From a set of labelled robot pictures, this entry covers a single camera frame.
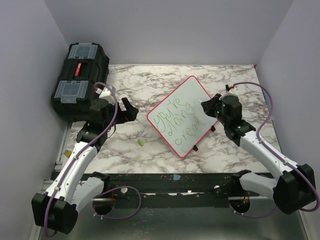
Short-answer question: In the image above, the aluminium extrusion frame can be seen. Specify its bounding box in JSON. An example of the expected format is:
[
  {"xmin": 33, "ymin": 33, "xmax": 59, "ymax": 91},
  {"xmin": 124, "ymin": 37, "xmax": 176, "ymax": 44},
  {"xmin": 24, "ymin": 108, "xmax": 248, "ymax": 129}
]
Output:
[{"xmin": 28, "ymin": 122, "xmax": 95, "ymax": 240}]

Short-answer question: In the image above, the blue tape piece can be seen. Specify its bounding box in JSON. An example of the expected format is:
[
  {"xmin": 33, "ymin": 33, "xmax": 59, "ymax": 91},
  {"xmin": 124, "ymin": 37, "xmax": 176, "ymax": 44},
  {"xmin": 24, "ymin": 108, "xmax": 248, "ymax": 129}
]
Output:
[{"xmin": 172, "ymin": 174, "xmax": 181, "ymax": 181}]

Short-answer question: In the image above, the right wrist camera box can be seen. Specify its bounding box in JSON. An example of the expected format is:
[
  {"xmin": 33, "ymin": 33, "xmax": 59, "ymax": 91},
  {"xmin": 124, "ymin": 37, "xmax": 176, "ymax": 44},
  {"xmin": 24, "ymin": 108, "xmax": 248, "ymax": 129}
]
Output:
[{"xmin": 224, "ymin": 84, "xmax": 239, "ymax": 96}]

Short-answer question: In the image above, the small yellow metal clip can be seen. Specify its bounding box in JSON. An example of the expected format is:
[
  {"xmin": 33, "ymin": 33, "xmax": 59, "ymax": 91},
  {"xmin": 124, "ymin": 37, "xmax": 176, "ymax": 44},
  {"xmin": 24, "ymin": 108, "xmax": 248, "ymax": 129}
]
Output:
[{"xmin": 63, "ymin": 150, "xmax": 73, "ymax": 158}]

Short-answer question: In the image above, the green marker cap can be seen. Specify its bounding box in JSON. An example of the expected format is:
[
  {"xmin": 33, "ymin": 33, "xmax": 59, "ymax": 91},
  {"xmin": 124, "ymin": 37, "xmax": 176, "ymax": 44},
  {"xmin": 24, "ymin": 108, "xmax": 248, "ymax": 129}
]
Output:
[{"xmin": 137, "ymin": 139, "xmax": 144, "ymax": 147}]

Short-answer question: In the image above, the pink-framed whiteboard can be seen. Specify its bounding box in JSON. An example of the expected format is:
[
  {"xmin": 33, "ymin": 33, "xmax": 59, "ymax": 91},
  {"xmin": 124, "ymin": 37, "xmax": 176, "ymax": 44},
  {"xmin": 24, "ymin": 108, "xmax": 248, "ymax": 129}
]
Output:
[{"xmin": 146, "ymin": 75, "xmax": 217, "ymax": 158}]

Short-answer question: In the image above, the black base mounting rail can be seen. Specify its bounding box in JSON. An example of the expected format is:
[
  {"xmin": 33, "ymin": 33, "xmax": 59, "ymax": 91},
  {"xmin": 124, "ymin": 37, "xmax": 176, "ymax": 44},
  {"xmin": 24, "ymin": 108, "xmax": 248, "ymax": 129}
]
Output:
[{"xmin": 51, "ymin": 172, "xmax": 281, "ymax": 208}]

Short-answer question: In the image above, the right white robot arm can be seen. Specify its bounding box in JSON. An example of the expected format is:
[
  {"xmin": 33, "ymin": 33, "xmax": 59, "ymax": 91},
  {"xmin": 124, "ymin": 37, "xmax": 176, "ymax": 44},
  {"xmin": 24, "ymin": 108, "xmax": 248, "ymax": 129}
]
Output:
[{"xmin": 201, "ymin": 93, "xmax": 320, "ymax": 215}]

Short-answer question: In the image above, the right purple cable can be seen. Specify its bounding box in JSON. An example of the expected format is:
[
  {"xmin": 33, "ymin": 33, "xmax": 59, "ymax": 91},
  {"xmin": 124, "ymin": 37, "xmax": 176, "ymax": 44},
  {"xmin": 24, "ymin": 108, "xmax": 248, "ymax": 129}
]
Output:
[{"xmin": 228, "ymin": 81, "xmax": 320, "ymax": 219}]

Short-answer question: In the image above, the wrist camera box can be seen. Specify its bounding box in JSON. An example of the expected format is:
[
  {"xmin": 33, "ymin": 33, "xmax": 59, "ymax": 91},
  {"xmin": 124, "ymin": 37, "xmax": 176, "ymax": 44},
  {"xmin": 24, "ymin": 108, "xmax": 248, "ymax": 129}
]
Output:
[
  {"xmin": 224, "ymin": 84, "xmax": 239, "ymax": 96},
  {"xmin": 96, "ymin": 86, "xmax": 116, "ymax": 104}
]

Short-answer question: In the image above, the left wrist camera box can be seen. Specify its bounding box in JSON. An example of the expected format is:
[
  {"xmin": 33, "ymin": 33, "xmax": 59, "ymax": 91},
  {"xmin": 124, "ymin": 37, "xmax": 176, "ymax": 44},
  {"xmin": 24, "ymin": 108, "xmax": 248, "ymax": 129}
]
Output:
[{"xmin": 96, "ymin": 86, "xmax": 116, "ymax": 104}]

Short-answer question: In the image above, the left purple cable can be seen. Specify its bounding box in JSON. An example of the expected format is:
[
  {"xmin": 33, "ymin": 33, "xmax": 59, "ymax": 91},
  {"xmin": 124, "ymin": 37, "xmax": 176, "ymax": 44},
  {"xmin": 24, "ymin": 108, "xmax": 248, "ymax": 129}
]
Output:
[{"xmin": 44, "ymin": 81, "xmax": 142, "ymax": 238}]

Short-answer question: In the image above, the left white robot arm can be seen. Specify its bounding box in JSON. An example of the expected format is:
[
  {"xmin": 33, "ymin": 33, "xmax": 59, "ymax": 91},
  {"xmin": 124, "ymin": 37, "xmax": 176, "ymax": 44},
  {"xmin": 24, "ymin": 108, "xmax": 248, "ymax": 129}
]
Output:
[{"xmin": 31, "ymin": 97, "xmax": 139, "ymax": 234}]

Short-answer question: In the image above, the purple cable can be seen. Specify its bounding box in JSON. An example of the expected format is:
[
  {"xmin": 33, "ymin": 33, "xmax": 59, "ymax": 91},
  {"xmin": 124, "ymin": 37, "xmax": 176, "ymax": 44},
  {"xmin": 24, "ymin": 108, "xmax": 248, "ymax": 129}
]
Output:
[
  {"xmin": 44, "ymin": 81, "xmax": 142, "ymax": 238},
  {"xmin": 228, "ymin": 81, "xmax": 320, "ymax": 219}
]

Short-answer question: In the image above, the black plastic toolbox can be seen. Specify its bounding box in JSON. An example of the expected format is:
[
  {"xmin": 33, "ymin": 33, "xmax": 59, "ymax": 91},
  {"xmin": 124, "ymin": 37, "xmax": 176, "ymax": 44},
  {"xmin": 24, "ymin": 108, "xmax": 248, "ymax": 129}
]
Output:
[{"xmin": 50, "ymin": 42, "xmax": 110, "ymax": 122}]

